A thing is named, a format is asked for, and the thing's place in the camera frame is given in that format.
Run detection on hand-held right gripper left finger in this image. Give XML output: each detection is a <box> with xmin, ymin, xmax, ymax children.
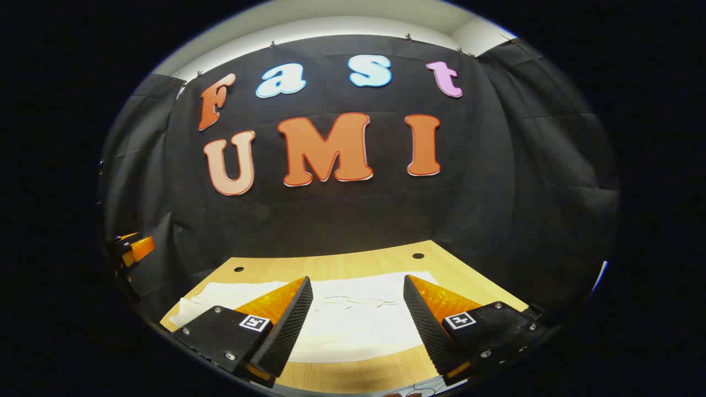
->
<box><xmin>171</xmin><ymin>276</ymin><xmax>314</xmax><ymax>389</ymax></box>

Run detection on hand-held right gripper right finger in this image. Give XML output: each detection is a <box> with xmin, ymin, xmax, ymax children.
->
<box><xmin>403</xmin><ymin>275</ymin><xmax>549</xmax><ymax>387</ymax></box>

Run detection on white jeans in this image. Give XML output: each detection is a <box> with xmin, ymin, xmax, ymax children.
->
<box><xmin>168</xmin><ymin>270</ymin><xmax>442</xmax><ymax>363</ymax></box>

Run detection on black backdrop cloth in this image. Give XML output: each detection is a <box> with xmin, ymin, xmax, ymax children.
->
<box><xmin>99</xmin><ymin>34</ymin><xmax>621</xmax><ymax>331</ymax></box>

